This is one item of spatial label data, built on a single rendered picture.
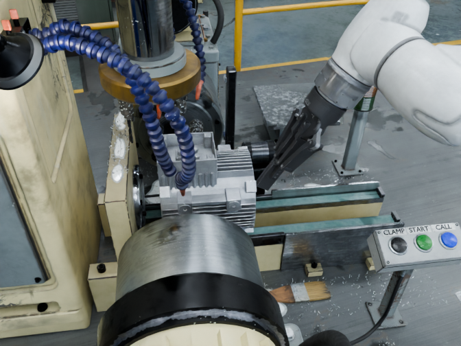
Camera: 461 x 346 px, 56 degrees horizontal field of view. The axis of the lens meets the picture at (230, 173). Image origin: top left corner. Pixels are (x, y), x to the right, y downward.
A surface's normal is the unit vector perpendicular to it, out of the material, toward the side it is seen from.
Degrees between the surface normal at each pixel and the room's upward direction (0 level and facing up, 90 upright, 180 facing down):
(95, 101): 0
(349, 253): 90
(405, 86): 73
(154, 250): 24
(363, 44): 64
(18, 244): 90
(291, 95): 0
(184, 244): 2
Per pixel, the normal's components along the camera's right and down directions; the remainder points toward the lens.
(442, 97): -0.59, -0.09
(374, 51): -0.77, -0.04
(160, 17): 0.67, 0.48
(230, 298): 0.40, -0.74
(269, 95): 0.02, -0.77
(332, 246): 0.14, 0.63
